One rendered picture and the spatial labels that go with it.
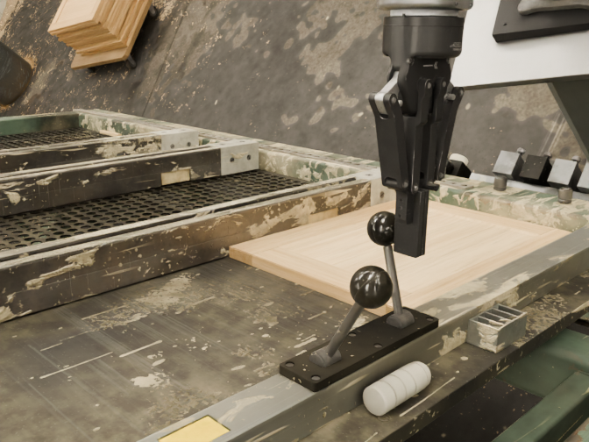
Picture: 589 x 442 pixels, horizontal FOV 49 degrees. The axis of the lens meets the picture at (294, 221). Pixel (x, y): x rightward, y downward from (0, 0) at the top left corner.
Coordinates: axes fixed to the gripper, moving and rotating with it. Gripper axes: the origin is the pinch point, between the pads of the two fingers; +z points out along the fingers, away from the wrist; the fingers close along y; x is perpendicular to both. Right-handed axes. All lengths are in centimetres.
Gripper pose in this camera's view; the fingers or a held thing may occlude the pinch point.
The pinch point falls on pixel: (410, 221)
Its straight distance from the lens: 68.4
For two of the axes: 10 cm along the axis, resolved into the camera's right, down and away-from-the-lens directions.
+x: -7.0, -2.1, 6.8
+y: 7.1, -1.9, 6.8
